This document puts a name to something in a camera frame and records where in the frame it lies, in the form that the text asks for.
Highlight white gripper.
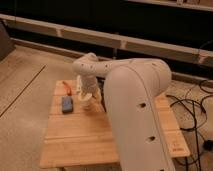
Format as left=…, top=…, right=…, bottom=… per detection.
left=76, top=75, right=102, bottom=108

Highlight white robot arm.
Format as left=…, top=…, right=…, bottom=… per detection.
left=73, top=53, right=175, bottom=171

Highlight orange red small tool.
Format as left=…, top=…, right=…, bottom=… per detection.
left=62, top=81, right=72, bottom=96

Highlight blue rectangular sponge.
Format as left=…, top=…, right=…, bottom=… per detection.
left=62, top=96, right=73, bottom=113

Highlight grey box at left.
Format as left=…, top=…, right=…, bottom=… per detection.
left=0, top=20, right=15, bottom=61

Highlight white metal shelf rail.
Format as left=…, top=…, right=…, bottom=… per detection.
left=0, top=13, right=213, bottom=67

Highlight black floor cables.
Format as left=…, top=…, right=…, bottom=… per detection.
left=166, top=79, right=213, bottom=168

